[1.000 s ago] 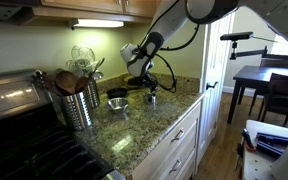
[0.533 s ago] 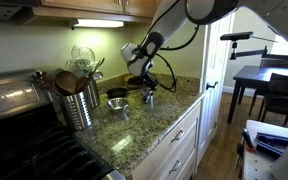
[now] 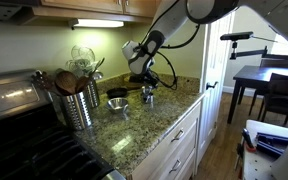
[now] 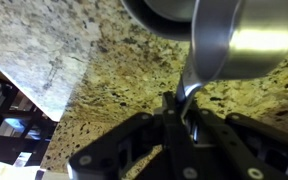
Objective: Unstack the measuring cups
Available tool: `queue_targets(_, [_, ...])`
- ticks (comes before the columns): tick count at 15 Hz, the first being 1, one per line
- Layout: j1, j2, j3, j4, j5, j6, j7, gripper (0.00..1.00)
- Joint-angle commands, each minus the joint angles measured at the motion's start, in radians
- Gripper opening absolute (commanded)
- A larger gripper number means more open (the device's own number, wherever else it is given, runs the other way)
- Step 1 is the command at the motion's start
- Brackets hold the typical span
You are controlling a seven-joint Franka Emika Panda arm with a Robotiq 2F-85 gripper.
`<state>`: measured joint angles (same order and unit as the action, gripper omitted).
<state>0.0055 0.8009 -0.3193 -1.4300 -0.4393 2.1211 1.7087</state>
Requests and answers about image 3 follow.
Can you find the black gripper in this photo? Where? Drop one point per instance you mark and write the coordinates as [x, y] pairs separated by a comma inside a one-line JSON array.
[[150, 77]]

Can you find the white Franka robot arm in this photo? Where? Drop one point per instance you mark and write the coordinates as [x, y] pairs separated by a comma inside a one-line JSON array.
[[170, 20]]

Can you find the black cast iron pan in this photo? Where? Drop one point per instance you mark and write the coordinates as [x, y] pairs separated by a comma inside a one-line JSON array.
[[117, 92]]

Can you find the wide shallow steel bowl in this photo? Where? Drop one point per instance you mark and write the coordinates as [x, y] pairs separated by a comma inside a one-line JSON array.
[[117, 104]]

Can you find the steel ladle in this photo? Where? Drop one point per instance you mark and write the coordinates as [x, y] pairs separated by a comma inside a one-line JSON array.
[[97, 75]]

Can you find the small steel utensil holder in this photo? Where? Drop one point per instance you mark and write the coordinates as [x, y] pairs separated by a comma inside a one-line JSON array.
[[94, 95]]

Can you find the small wooden spoon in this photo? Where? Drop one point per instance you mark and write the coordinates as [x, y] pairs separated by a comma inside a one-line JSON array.
[[82, 84]]

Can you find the white panel door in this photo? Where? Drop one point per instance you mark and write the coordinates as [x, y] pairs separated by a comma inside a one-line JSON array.
[[214, 116]]

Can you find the white drawer cabinet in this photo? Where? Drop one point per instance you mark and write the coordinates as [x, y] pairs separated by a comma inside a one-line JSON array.
[[157, 156]]

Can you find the large steel utensil holder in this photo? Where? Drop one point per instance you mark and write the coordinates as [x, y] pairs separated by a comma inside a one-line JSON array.
[[77, 111]]

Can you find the under-cabinet light strip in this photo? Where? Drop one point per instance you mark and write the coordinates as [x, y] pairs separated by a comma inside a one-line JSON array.
[[99, 23]]

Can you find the large wooden spoon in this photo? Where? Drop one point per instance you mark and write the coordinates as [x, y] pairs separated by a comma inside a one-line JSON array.
[[65, 81]]

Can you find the dark wooden dining table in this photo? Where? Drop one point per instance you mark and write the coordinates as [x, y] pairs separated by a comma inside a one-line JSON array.
[[254, 73]]

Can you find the wooden upper cabinet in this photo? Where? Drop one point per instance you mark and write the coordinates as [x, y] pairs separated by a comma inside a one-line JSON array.
[[84, 5]]

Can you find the dark slotted spatula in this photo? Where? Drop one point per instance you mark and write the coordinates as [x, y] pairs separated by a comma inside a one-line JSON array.
[[42, 80]]

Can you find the black bar clamp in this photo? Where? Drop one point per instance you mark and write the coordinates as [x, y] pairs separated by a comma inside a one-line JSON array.
[[247, 138]]

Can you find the dark wooden chair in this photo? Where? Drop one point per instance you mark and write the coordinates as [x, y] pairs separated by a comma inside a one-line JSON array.
[[279, 63], [284, 86]]

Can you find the white robot platform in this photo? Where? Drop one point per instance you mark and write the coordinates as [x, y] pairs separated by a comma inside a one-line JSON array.
[[260, 166]]

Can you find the bright window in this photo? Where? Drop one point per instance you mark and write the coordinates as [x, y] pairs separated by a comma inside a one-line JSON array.
[[284, 48]]

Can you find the stainless steel gas stove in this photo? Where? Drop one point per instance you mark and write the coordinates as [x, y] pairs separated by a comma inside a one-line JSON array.
[[24, 150]]

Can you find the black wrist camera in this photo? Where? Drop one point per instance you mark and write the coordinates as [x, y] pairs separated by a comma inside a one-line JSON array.
[[136, 79]]

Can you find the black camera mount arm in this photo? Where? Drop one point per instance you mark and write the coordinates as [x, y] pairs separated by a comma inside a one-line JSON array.
[[233, 48]]

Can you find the black stereo camera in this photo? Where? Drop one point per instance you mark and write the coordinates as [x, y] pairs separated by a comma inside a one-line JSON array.
[[236, 36]]

